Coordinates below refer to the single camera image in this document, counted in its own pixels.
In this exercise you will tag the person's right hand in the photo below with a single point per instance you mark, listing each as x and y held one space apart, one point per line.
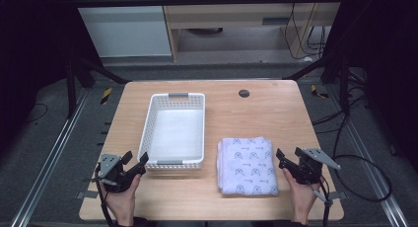
302 197

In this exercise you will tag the light wooden desk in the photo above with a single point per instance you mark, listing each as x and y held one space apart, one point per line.
236 19

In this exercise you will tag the dark curtain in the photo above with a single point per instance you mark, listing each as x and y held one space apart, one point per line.
33 39
384 56

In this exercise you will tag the white perforated plastic basket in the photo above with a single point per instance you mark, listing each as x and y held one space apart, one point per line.
174 131

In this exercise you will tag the black horizontal frame bar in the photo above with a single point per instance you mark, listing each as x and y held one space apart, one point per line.
197 1

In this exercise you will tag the metal floor rail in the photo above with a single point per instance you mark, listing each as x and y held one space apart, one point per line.
49 158
371 164

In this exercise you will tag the person's left hand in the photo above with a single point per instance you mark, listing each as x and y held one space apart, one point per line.
121 200

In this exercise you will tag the grey table bracket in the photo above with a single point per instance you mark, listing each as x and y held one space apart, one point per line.
338 196
86 194

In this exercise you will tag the black metal stand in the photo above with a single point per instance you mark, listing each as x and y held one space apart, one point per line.
344 85
70 89

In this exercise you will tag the white printed towel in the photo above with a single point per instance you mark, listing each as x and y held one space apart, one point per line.
246 164

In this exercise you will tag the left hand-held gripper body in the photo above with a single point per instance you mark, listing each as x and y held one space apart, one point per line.
110 169

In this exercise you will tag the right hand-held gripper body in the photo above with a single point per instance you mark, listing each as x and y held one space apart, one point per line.
310 166

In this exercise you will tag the white cabinet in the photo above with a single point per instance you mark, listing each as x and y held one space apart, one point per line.
125 26

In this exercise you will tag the yellow black striped tape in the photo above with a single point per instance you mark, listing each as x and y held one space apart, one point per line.
105 96
317 91

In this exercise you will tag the round grey table grommet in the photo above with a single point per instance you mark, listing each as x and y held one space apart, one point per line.
243 93

